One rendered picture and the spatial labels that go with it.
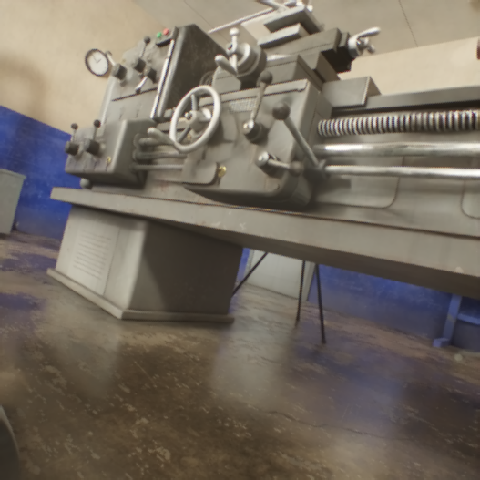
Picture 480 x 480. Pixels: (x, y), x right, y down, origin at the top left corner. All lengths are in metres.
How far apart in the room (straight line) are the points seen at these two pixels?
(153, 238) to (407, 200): 0.93
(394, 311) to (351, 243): 3.50
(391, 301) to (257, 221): 3.46
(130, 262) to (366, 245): 0.96
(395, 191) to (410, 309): 3.31
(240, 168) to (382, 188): 0.36
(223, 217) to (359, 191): 0.36
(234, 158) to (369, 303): 3.49
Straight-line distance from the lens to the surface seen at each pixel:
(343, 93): 1.04
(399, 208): 0.89
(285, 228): 0.79
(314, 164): 0.89
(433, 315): 4.11
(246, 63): 1.02
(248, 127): 0.91
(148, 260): 1.40
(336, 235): 0.73
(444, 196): 0.88
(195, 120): 1.03
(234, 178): 0.94
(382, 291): 4.24
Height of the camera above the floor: 0.34
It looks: 1 degrees up
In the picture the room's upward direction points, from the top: 14 degrees clockwise
